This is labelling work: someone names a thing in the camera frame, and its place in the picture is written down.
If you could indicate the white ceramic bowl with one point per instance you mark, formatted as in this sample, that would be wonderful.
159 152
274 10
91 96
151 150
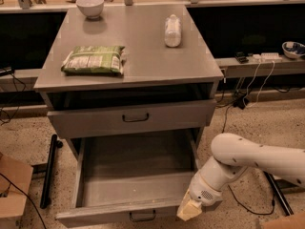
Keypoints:
90 8

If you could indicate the cardboard box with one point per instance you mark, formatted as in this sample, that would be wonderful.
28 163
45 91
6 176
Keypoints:
15 179

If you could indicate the small black device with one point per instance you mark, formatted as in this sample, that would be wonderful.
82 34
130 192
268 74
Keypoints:
241 57

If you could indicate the right black metal leg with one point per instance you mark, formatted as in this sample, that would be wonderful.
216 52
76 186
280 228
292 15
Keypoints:
284 204

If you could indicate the white power strip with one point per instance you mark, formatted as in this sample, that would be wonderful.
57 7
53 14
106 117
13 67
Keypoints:
268 57

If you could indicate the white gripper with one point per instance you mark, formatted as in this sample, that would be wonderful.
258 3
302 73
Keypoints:
203 190

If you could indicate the grey top drawer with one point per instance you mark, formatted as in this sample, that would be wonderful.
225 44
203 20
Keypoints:
132 119

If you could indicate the green snack bag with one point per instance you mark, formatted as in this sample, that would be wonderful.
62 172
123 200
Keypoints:
94 60

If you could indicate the grey drawer cabinet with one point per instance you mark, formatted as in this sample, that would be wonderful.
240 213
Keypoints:
153 72

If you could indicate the blue patterned bowl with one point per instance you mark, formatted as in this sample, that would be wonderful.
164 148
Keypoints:
293 50

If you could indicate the grey drawer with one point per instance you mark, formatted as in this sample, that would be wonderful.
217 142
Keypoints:
132 119
136 177

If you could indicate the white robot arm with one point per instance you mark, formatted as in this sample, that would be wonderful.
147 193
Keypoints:
231 156

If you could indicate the black metal leg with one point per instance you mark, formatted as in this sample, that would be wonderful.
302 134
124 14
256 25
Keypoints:
284 204
45 197

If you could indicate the black power adapter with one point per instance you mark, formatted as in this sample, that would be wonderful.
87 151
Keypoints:
241 102

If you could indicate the white plastic bottle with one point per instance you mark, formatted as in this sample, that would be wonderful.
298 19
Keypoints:
173 31

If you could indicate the left black metal leg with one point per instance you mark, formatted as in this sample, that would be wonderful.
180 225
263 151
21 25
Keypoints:
45 197

